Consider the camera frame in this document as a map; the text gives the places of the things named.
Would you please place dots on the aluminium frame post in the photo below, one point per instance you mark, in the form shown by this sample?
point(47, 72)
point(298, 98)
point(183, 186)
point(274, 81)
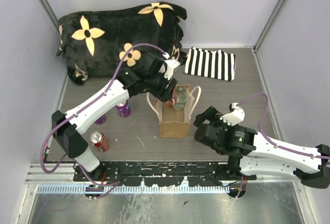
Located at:
point(269, 23)
point(42, 0)

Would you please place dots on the clear glass green-cap bottle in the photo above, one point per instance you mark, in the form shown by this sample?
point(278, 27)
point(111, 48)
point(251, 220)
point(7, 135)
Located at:
point(180, 98)

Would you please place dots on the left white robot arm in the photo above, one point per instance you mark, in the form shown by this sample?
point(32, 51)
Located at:
point(70, 126)

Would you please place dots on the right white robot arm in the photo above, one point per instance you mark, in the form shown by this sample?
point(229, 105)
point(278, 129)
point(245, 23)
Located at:
point(250, 153)

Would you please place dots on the purple soda can right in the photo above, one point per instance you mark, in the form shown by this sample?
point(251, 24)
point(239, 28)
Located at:
point(123, 109)

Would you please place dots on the jute canvas tote bag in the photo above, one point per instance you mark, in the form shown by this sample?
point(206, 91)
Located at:
point(172, 123)

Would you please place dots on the purple soda can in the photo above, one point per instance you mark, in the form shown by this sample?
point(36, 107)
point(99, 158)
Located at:
point(123, 109)
point(101, 120)

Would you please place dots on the purple soda can left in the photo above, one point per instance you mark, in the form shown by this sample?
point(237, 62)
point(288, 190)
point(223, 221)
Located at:
point(101, 120)

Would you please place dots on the right aluminium frame post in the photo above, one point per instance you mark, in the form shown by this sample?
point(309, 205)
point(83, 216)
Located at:
point(269, 23)

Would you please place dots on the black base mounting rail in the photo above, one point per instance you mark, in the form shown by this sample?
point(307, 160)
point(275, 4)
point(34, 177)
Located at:
point(164, 173)

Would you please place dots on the black white striped cloth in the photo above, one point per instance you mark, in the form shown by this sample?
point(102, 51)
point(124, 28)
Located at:
point(215, 64)

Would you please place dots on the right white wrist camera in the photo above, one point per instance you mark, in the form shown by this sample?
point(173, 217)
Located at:
point(235, 116)

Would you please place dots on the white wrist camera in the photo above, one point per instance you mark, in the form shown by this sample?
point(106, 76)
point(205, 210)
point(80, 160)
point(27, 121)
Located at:
point(235, 116)
point(171, 65)

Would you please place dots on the black floral plush blanket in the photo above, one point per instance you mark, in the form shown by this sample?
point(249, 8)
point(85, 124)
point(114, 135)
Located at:
point(93, 42)

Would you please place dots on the red cola can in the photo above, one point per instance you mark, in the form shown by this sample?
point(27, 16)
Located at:
point(98, 140)
point(173, 100)

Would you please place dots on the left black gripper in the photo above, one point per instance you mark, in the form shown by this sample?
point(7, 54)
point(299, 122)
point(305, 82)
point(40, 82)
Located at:
point(165, 94)

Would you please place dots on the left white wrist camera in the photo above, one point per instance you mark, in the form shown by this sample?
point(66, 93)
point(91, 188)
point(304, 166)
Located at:
point(171, 65)

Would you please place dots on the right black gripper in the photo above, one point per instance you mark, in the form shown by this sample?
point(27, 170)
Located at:
point(212, 115)

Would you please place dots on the left aluminium frame post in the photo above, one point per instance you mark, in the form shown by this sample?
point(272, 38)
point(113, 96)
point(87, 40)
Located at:
point(42, 0)

